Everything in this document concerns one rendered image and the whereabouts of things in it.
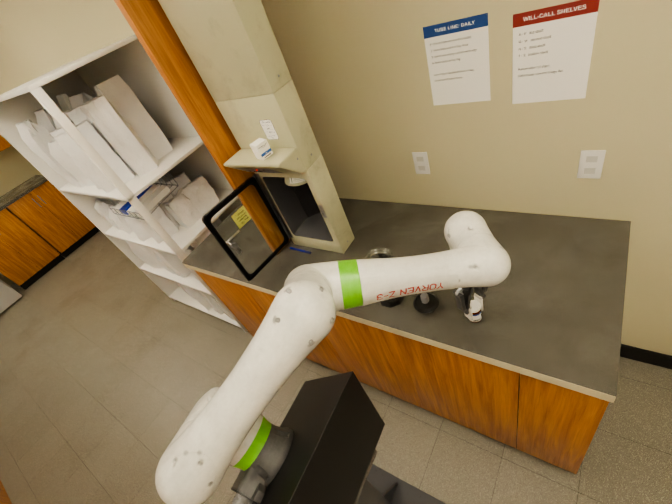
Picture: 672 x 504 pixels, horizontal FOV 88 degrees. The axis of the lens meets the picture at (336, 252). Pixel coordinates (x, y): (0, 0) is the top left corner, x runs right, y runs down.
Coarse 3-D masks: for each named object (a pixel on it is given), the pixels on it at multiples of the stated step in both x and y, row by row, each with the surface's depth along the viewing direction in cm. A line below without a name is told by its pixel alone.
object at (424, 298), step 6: (420, 294) 129; (426, 294) 124; (432, 294) 127; (414, 300) 129; (420, 300) 127; (426, 300) 124; (432, 300) 125; (438, 300) 126; (414, 306) 127; (420, 306) 125; (426, 306) 124; (432, 306) 124; (426, 312) 124
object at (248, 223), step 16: (256, 192) 156; (224, 208) 145; (240, 208) 151; (256, 208) 158; (224, 224) 147; (240, 224) 153; (256, 224) 160; (272, 224) 167; (224, 240) 149; (240, 240) 155; (256, 240) 162; (272, 240) 169; (240, 256) 157; (256, 256) 164
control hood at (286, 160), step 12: (240, 156) 140; (252, 156) 136; (276, 156) 128; (288, 156) 125; (300, 156) 130; (252, 168) 136; (264, 168) 131; (276, 168) 127; (288, 168) 126; (300, 168) 131
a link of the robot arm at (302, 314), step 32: (288, 288) 64; (320, 288) 66; (288, 320) 61; (320, 320) 61; (256, 352) 63; (288, 352) 62; (224, 384) 67; (256, 384) 63; (224, 416) 64; (256, 416) 66; (192, 448) 65; (224, 448) 65; (160, 480) 65; (192, 480) 65
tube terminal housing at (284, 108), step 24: (264, 96) 118; (288, 96) 121; (240, 120) 133; (288, 120) 122; (240, 144) 144; (288, 144) 129; (312, 144) 134; (312, 168) 137; (312, 192) 143; (336, 192) 152; (336, 216) 155; (312, 240) 170; (336, 240) 160
